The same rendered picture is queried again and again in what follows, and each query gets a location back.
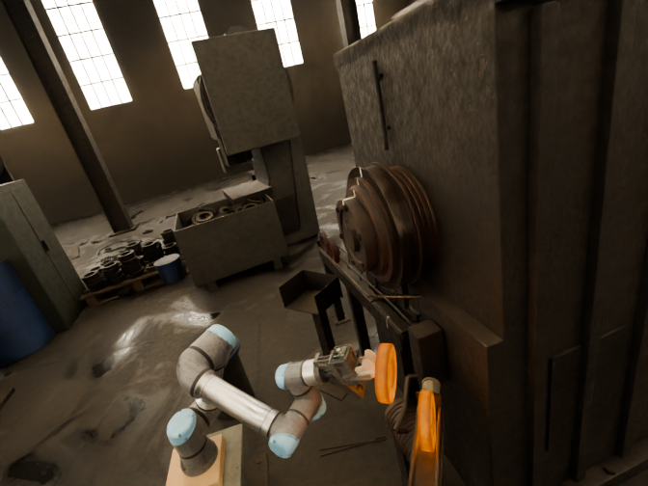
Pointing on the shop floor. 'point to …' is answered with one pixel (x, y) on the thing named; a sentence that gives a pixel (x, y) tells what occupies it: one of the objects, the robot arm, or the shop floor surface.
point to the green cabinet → (39, 256)
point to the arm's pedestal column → (256, 471)
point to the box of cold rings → (229, 238)
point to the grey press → (256, 122)
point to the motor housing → (402, 434)
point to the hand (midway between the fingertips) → (385, 366)
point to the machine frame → (524, 224)
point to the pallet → (129, 269)
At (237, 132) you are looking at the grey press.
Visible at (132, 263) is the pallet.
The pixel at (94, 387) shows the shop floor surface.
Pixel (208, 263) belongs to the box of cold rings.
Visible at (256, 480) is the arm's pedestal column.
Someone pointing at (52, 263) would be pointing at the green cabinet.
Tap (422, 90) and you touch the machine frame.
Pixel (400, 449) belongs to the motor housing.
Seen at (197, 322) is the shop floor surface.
